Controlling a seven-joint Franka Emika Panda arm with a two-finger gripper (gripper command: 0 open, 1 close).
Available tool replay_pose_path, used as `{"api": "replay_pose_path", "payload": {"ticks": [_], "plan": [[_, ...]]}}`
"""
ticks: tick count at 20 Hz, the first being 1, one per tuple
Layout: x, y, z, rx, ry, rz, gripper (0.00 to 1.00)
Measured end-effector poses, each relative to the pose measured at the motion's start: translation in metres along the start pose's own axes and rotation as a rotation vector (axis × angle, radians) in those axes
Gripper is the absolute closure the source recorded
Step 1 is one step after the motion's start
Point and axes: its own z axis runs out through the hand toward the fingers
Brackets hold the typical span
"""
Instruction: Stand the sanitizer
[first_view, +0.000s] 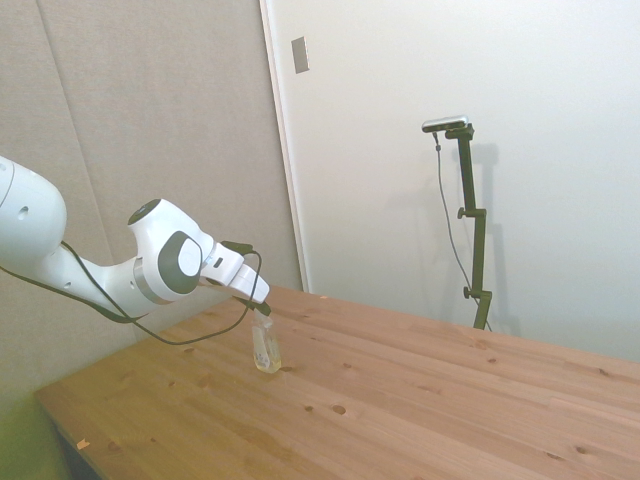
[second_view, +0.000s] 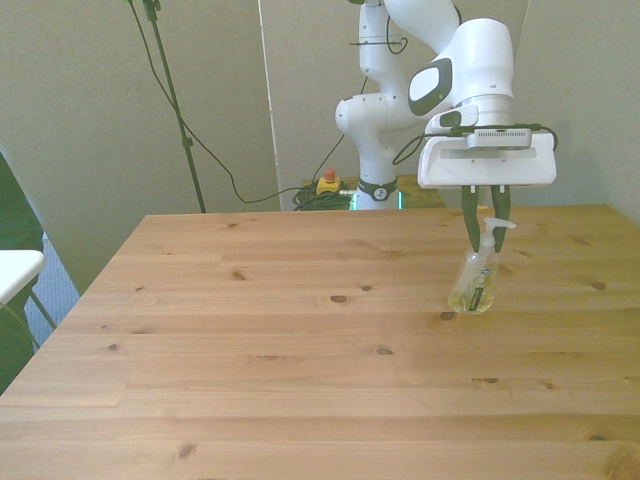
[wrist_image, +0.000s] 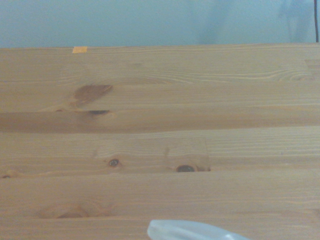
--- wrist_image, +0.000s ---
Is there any green sanitizer bottle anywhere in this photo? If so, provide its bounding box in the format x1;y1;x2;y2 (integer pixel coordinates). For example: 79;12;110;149
146;219;252;240

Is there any black cable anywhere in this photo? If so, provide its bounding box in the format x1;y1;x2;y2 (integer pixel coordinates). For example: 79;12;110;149
314;0;320;43

